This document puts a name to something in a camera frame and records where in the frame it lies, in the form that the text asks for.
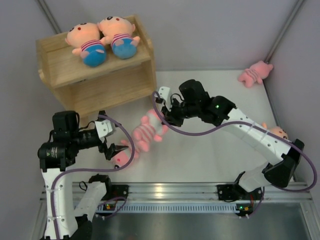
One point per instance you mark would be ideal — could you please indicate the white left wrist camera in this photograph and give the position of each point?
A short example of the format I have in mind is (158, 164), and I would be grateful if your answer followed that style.
(104, 128)

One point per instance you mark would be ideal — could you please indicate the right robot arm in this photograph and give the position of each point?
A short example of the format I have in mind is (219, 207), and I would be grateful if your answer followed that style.
(282, 156)

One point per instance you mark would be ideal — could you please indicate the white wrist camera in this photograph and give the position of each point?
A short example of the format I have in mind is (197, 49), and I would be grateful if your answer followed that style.
(104, 128)
(164, 95)

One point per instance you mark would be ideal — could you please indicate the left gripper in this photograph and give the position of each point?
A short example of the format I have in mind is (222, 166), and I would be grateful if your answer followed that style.
(111, 151)

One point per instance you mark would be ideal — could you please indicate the boy plush doll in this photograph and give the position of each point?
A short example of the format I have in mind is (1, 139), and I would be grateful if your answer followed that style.
(276, 130)
(118, 33)
(85, 38)

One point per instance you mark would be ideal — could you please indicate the pink frog plush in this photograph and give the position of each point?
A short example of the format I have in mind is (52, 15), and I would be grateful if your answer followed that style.
(150, 129)
(121, 158)
(256, 73)

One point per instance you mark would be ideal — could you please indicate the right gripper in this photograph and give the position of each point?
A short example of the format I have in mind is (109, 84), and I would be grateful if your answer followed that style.
(169, 116)

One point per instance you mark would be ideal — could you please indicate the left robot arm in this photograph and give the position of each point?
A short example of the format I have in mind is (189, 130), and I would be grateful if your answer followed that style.
(66, 221)

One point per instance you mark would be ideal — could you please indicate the wooden two-tier shelf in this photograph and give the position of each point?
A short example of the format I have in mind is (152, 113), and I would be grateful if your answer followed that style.
(88, 90)

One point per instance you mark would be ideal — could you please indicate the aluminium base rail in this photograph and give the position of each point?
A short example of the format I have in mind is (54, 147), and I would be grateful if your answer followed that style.
(195, 198)

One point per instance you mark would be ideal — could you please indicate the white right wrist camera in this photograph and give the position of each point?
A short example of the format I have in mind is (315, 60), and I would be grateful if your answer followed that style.
(164, 95)

